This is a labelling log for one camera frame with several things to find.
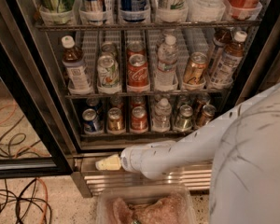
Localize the orange gold can front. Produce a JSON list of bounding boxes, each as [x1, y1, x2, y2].
[[107, 107, 125, 132]]

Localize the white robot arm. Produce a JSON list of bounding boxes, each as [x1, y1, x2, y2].
[[95, 83, 280, 224]]

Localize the blue pepsi can front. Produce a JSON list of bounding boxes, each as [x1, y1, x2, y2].
[[82, 108, 102, 134]]

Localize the red can bottom front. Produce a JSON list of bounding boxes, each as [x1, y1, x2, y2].
[[131, 106, 148, 133]]

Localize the orange can bottom rear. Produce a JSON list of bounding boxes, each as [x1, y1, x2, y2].
[[109, 96, 124, 109]]

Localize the blue can bottom rear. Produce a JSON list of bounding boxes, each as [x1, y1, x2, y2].
[[86, 98, 104, 116]]

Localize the small water bottle bottom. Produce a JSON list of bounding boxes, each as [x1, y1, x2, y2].
[[152, 98, 172, 133]]

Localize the red can bottom rear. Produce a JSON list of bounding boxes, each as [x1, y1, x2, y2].
[[131, 96, 146, 108]]

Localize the green silver can front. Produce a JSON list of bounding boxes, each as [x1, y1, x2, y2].
[[174, 105, 193, 131]]

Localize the red coca cola can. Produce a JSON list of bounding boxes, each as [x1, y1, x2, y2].
[[127, 54, 148, 91]]

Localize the white green can middle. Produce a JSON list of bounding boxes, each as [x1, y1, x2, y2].
[[97, 54, 120, 94]]

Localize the stainless fridge base grille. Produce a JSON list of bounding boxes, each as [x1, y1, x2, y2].
[[71, 151, 212, 198]]

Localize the black glass fridge door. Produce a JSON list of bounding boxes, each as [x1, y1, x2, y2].
[[0, 32, 72, 179]]

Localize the gold can right front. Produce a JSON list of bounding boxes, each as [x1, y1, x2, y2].
[[195, 105, 217, 129]]

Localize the gold can right rear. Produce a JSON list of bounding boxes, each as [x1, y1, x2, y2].
[[193, 92, 211, 115]]

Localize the white can middle rear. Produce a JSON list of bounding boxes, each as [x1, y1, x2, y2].
[[101, 42, 118, 58]]

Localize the red can middle rear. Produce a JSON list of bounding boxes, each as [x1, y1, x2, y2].
[[126, 41, 145, 58]]

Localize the gold can middle shelf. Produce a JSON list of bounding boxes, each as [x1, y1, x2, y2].
[[183, 52, 207, 85]]

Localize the clear plastic bin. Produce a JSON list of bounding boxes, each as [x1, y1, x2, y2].
[[96, 185, 196, 224]]

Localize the brown tea bottle left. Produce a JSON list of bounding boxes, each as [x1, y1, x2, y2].
[[62, 35, 91, 94]]

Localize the brown tea bottle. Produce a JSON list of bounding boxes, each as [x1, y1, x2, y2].
[[207, 27, 232, 74], [62, 35, 91, 94], [210, 31, 247, 85]]

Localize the clear water bottle middle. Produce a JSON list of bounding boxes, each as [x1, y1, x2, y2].
[[155, 35, 178, 91]]

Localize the brown tea bottle right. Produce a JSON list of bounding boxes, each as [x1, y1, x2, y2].
[[210, 31, 247, 85]]

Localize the brown tea bottle behind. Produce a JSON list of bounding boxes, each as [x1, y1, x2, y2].
[[207, 27, 232, 74]]

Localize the black and orange floor cables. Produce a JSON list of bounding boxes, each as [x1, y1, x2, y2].
[[0, 176, 53, 224]]

